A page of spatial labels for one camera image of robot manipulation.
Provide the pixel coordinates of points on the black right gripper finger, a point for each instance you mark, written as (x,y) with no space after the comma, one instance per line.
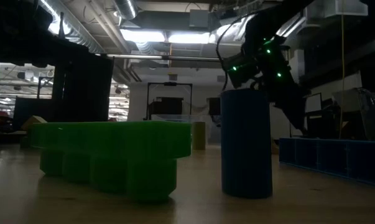
(296,112)

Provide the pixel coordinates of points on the blue long studded brick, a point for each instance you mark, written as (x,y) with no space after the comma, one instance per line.
(330,158)

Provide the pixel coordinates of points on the blue cylinder block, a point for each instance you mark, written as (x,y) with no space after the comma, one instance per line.
(246,149)

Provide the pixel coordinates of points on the light green cylinder block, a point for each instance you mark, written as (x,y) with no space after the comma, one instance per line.
(199,137)

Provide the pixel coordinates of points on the green long studded brick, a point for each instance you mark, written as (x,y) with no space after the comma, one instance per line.
(112,140)

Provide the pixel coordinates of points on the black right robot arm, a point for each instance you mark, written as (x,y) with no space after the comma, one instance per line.
(268,25)

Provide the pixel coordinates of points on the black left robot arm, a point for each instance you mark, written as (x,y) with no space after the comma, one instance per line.
(16,40)

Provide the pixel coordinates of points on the white screen monitor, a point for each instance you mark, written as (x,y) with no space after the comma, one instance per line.
(313,102)

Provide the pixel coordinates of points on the dark computer monitor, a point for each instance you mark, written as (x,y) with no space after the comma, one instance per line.
(214,106)

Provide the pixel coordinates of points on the large clear plastic container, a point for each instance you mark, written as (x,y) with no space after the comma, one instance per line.
(370,105)

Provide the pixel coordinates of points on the small clear plastic bin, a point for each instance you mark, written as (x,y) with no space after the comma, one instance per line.
(213,133)
(171,117)

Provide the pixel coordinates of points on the bright ceiling light panel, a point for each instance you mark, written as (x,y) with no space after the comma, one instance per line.
(142,35)
(188,38)

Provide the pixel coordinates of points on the grey ceiling pipe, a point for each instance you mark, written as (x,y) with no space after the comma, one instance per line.
(162,57)

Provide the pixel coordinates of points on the black divider panel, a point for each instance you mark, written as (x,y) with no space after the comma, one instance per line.
(87,93)

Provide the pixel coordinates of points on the tan cardboard box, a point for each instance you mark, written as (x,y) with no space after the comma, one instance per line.
(33,122)

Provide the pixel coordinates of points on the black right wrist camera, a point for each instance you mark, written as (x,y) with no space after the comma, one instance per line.
(241,73)

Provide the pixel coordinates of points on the black rack frame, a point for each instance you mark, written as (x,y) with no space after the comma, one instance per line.
(169,83)

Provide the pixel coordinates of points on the silver round ceiling duct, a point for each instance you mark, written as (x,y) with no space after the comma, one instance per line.
(125,7)

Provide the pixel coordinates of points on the silver ribbed ceiling duct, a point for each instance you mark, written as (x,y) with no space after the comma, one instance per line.
(78,28)

